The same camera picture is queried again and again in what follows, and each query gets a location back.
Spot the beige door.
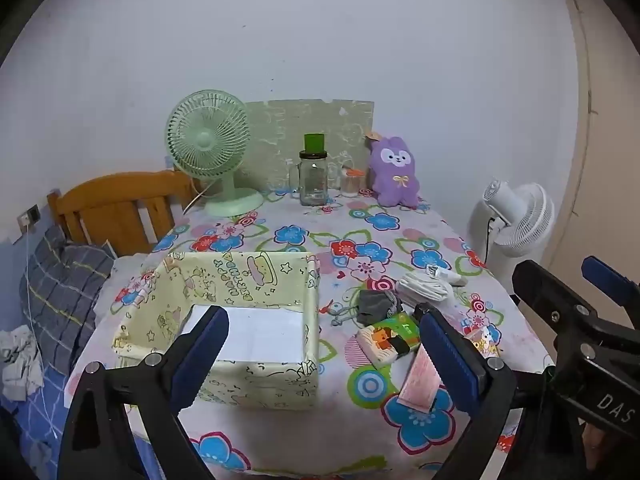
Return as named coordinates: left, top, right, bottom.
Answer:
left=545, top=0, right=640, bottom=286

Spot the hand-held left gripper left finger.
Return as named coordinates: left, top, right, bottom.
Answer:
left=59, top=305, right=231, bottom=480

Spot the white cartoon print sock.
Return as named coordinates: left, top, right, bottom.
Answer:
left=462, top=325, right=503, bottom=358

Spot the white standing fan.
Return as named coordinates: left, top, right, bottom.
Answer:
left=467, top=177, right=556, bottom=293

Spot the cardboard panel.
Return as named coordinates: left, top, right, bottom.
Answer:
left=242, top=99, right=376, bottom=193

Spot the green orange cartoon sock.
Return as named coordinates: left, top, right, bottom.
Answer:
left=357, top=311, right=421, bottom=361

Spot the plaid pillow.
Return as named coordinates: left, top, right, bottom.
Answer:
left=20, top=225, right=116, bottom=376

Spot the crumpled grey cloth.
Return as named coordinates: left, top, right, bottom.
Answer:
left=0, top=325, right=46, bottom=401

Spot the purple plush bunny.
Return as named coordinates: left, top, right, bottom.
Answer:
left=365, top=132, right=421, bottom=209

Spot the pink striped sock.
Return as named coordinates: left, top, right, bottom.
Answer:
left=398, top=345, right=438, bottom=413

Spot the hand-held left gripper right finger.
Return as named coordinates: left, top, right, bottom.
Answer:
left=412, top=304, right=518, bottom=480

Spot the glass jar with green lid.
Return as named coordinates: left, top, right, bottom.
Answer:
left=289, top=133, right=330, bottom=206

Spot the yellow printed fabric box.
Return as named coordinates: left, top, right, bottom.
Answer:
left=111, top=251, right=321, bottom=411

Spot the green fan cable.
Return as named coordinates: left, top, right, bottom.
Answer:
left=182, top=180, right=211, bottom=216

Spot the green desk fan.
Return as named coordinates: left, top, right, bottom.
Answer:
left=165, top=90, right=265, bottom=218

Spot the blue checked bed sheet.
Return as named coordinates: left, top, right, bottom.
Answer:
left=0, top=240, right=151, bottom=480

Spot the white sock with label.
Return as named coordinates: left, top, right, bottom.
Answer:
left=425, top=265, right=468, bottom=287

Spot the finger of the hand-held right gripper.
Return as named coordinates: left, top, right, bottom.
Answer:
left=511, top=259, right=608, bottom=361
left=581, top=255, right=640, bottom=321

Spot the white socks bundle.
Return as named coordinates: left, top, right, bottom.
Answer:
left=396, top=272, right=453, bottom=306

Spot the floral tablecloth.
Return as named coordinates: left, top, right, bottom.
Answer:
left=65, top=187, right=556, bottom=480

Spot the cotton swab jar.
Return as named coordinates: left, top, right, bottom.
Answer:
left=341, top=167, right=366, bottom=198

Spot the grey sock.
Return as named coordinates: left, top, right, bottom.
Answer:
left=356, top=289, right=403, bottom=326

